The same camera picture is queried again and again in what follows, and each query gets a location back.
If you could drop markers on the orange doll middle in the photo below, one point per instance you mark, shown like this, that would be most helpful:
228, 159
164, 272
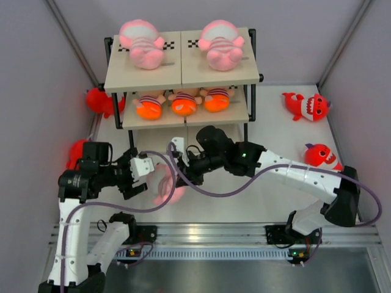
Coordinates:
184, 104

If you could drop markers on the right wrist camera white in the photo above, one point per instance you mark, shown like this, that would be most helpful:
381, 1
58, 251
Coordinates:
180, 145

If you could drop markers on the orange doll right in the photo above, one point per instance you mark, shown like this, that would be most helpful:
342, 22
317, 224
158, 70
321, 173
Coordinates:
216, 99

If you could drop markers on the slotted cable duct grey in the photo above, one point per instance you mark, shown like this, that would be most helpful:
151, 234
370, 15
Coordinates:
161, 253

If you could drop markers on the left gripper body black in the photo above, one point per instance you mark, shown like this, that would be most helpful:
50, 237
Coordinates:
119, 175

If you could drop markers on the aluminium rail base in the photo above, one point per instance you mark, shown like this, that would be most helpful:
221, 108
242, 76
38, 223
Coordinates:
254, 234

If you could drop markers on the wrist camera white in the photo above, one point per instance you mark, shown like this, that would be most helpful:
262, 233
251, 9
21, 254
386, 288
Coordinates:
141, 167
180, 145

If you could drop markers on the red plush left side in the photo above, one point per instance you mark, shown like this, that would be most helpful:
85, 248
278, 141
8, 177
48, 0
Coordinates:
75, 153

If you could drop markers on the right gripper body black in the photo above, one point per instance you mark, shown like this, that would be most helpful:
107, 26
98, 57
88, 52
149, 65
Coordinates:
200, 165

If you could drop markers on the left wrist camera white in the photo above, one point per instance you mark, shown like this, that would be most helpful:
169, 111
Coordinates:
141, 167

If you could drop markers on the orange doll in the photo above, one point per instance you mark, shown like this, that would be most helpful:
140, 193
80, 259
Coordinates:
149, 104
216, 99
184, 104

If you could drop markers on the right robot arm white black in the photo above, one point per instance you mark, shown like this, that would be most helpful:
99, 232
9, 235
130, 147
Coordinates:
337, 192

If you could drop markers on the beige three-tier shelf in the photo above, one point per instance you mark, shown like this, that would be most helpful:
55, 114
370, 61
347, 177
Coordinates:
184, 66

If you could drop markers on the red shark plush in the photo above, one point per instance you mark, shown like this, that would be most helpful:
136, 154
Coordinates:
321, 156
314, 108

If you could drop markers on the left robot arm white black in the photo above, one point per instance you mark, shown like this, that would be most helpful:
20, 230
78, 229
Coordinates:
75, 269

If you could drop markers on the pink plush right top shelf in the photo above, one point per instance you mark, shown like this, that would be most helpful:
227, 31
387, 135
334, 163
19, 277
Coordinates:
222, 42

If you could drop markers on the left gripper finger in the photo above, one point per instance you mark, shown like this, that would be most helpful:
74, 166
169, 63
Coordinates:
129, 191
125, 158

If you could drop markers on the red plush back left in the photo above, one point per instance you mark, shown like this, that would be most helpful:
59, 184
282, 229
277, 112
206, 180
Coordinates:
100, 103

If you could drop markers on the pink striped plush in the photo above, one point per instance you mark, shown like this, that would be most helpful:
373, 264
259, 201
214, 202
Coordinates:
160, 182
144, 43

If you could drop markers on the orange doll left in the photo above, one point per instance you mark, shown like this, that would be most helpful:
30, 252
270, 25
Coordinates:
149, 104

